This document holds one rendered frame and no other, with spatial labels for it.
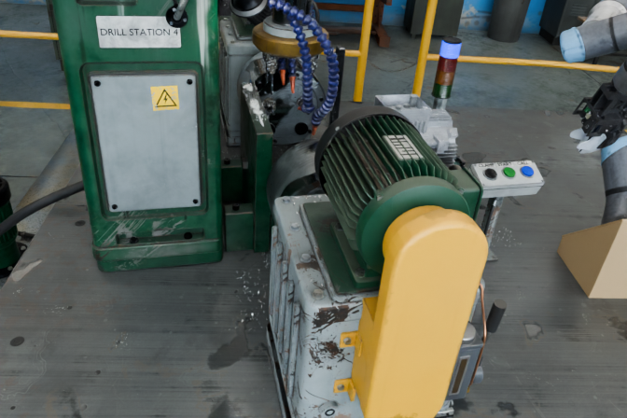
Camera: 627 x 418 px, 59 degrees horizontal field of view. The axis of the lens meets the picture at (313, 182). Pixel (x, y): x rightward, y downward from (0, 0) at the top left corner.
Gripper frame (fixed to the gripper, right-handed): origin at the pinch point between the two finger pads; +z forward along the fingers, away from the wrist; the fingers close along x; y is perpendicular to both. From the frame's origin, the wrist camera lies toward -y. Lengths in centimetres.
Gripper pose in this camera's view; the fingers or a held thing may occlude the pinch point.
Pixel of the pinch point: (586, 148)
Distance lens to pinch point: 147.9
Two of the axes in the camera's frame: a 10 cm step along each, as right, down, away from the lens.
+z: -1.5, 6.0, 7.9
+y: -9.7, 0.6, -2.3
